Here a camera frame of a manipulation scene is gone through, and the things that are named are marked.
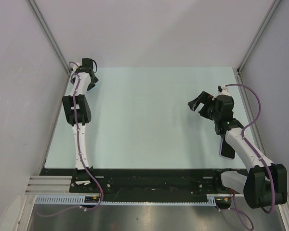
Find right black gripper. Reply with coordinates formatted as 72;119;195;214
188;91;220;121

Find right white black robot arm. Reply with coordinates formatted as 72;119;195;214
187;90;287;208

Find phone in purple case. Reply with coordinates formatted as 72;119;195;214
220;139;235;159

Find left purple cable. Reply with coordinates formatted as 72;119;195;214
36;62;104;217

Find left aluminium frame post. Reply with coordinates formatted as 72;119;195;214
26;0;69;74

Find aluminium frame post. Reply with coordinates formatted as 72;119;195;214
236;0;283;75
26;0;69;74

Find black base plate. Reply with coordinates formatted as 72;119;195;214
39;167;253;203

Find white slotted cable duct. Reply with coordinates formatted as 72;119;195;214
34;195;216;206

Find right aluminium frame post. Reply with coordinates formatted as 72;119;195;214
236;0;283;75

